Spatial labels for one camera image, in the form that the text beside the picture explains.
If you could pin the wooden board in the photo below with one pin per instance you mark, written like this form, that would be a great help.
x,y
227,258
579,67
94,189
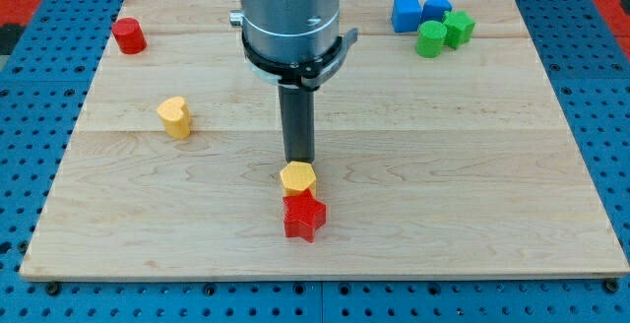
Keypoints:
x,y
461,167

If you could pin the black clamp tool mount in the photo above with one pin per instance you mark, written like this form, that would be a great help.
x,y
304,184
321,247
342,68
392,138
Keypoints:
x,y
309,75

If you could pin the red cylinder block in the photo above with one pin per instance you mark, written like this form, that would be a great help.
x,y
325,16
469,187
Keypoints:
x,y
129,36

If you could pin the green star block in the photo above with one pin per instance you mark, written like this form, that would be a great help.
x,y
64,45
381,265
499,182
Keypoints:
x,y
459,27

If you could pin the red star block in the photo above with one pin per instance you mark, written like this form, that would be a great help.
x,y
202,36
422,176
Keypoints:
x,y
303,215

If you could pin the green cylinder block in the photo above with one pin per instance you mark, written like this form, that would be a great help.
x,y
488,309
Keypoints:
x,y
430,39

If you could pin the blue cube block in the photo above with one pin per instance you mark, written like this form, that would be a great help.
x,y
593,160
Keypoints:
x,y
406,15

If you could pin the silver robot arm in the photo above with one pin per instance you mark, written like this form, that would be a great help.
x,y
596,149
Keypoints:
x,y
295,45

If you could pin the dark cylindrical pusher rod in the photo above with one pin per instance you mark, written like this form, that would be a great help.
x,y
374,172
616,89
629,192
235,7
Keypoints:
x,y
297,114

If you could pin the blue pentagon block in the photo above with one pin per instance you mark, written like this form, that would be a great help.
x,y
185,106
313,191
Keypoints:
x,y
434,10

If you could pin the yellow hexagon block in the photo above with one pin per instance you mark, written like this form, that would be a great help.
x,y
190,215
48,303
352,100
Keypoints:
x,y
297,177

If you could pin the yellow heart block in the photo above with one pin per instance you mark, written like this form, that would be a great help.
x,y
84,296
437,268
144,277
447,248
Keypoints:
x,y
175,117

